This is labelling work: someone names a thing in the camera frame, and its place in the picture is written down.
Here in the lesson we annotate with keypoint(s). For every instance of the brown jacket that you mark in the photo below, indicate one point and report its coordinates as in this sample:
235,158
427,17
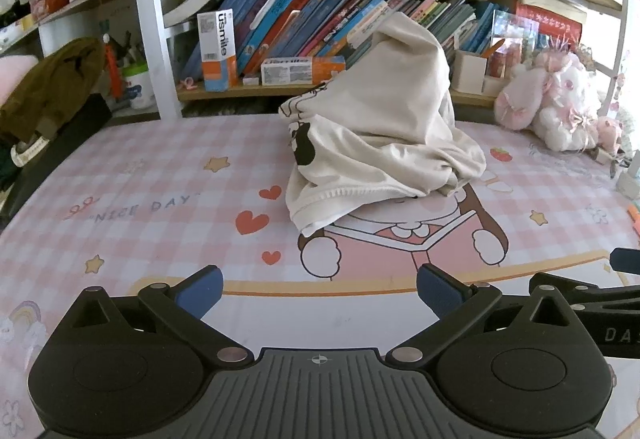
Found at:
45,89

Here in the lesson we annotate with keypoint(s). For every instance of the white jar green lid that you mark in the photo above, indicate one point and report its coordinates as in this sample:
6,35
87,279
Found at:
139,89

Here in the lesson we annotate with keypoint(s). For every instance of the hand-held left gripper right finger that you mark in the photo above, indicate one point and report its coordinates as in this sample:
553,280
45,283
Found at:
440,291

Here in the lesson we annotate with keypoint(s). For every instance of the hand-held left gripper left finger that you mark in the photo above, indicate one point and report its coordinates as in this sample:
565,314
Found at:
202,294

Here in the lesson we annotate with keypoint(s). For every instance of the pink white plush toy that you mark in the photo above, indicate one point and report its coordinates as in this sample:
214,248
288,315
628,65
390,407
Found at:
560,94

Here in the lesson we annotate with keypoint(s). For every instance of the pink checked printed mat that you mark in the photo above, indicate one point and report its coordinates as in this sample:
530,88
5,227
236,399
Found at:
150,179

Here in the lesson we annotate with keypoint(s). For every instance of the orange red tool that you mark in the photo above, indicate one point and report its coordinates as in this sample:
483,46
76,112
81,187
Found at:
112,69

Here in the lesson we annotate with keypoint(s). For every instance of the pink cushion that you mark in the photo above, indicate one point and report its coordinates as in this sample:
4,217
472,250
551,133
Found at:
15,74

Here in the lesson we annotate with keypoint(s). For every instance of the orange marker pen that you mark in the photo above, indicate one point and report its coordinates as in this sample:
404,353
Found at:
635,219

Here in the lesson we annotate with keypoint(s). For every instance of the tiny white flat box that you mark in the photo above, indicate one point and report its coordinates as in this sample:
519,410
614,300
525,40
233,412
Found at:
251,80

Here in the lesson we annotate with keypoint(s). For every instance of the small pink hair clip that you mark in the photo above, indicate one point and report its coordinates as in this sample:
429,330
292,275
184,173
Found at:
187,83

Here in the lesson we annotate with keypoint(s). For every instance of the white wooden bookshelf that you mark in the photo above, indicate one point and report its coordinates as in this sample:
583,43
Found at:
150,44

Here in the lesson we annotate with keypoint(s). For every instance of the black case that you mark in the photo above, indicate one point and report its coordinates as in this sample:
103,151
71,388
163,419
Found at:
65,139

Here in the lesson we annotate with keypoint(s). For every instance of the row of colourful books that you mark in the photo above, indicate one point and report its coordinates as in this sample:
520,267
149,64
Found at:
310,9

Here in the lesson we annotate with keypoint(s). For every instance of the white power charger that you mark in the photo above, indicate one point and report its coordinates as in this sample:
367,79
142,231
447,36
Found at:
630,181

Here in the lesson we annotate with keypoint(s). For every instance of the cream printed t-shirt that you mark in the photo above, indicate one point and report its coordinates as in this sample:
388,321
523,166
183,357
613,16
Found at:
395,119

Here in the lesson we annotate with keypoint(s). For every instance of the small white open box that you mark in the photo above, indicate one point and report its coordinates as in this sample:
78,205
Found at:
494,85

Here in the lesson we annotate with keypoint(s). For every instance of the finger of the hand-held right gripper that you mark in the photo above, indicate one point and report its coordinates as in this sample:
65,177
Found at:
590,291
627,261

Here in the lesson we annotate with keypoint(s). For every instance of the white pen holder box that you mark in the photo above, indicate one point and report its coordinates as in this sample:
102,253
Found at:
469,71

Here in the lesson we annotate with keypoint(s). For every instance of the white orange toothpaste box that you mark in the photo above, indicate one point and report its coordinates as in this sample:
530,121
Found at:
300,70
219,49

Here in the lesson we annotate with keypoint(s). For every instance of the clear foil gift wrap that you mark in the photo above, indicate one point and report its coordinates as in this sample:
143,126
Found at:
515,34

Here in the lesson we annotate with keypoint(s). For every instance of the red book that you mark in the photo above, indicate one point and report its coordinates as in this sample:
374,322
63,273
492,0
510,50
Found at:
550,21

